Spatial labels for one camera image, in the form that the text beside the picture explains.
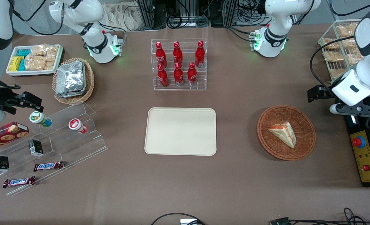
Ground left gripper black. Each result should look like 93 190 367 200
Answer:
308 84 370 118

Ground white rectangular snack tray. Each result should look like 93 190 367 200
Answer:
6 44 64 77

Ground triangular wrapped sandwich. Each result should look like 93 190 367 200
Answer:
268 122 297 148

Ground light tan wicker basket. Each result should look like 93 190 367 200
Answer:
52 57 95 105

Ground brown round wicker basket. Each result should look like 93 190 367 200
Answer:
257 105 316 161

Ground beige plastic tray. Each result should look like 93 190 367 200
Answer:
144 107 217 156

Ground green lid yogurt cup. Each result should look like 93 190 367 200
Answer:
29 111 53 128

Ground clear puffed snack bag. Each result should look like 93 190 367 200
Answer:
336 23 360 38
346 53 364 66
343 38 359 51
46 45 59 58
25 56 45 71
330 68 346 79
44 56 56 71
31 45 47 57
322 38 340 50
324 51 345 63

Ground yellow snack packet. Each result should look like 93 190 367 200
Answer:
9 56 23 72

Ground red tartan cookie box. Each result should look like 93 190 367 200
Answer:
0 122 30 153

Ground silver foil packet stack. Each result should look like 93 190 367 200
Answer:
56 61 87 98

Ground small black barcode box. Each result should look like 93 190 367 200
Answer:
28 139 44 157

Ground red lid yogurt cup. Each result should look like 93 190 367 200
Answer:
68 118 88 134

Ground clear acrylic step shelf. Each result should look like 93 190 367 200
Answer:
0 102 108 197

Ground brown Snickers bar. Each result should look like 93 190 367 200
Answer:
2 176 36 189
33 161 64 172

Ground small black white-sided box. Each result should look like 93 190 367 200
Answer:
0 155 10 173

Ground black yellow emergency stop box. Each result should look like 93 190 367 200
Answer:
344 114 370 188

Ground beige cloth bag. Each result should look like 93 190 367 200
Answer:
103 2 142 32

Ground red cola bottle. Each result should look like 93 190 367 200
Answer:
155 42 168 68
187 62 197 86
157 64 169 88
195 41 205 68
174 62 184 87
172 41 183 67

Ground clear acrylic bottle rack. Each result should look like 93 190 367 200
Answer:
151 38 207 91

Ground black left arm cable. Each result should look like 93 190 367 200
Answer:
309 35 357 94

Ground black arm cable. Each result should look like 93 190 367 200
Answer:
309 35 357 94
12 0 64 36

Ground white wire rack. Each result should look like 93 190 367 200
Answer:
318 19 365 83

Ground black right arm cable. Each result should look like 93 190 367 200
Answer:
12 0 64 36

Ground black arm base cables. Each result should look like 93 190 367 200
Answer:
225 26 258 43

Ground black cable tangle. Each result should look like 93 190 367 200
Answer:
237 0 268 23

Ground aluminium frame post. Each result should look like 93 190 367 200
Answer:
225 0 239 27
136 0 156 29

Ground black cable with connector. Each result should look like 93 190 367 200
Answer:
269 207 370 225

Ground grey coiled cable bundle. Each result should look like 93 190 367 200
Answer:
166 14 211 29

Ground black looped table cable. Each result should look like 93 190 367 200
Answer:
150 212 205 225

